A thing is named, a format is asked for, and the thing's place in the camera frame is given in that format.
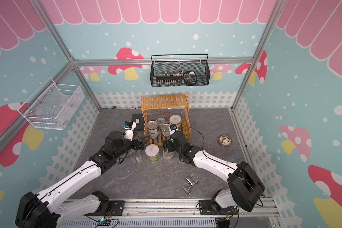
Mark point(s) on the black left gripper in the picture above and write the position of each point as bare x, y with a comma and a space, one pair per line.
136, 146

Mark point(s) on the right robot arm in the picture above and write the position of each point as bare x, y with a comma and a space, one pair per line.
245, 187

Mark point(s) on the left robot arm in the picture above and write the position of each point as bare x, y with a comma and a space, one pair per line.
48, 208

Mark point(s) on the wooden two-tier shelf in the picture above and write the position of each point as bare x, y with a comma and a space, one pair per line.
165, 106

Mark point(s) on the small silver pull-tab can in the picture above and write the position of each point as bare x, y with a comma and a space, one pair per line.
165, 130

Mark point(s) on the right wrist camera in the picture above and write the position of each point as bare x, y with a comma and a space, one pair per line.
173, 128

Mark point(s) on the purple-label tin can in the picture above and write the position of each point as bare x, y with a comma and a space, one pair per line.
136, 156

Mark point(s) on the black terminal strip in basket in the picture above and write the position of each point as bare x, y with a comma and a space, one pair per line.
178, 79

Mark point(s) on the white wire wall basket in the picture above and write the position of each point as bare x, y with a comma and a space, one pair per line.
52, 105

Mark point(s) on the black mesh wall basket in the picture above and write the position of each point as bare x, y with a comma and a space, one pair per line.
198, 63

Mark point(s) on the small green circuit board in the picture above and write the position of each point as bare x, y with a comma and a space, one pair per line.
103, 222

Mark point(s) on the white-label jar with lid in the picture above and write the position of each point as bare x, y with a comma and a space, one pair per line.
175, 119

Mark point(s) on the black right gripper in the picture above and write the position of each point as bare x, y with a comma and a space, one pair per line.
169, 142

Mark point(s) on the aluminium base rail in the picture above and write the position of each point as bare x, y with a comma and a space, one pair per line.
180, 213

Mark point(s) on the red-label clear plastic cup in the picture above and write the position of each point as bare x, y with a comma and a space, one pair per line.
168, 156

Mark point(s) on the yellow seed jar white lid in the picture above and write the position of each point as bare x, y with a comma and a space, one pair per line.
152, 152

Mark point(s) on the metal faucet piece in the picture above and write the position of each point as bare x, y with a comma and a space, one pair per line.
190, 183

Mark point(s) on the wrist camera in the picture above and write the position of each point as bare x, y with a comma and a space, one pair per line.
128, 130
173, 128

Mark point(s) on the black network switch box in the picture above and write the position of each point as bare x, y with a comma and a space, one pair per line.
139, 120

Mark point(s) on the rear clear plastic cup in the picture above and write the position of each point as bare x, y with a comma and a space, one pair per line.
160, 121

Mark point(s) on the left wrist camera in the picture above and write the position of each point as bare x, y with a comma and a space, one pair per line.
128, 130

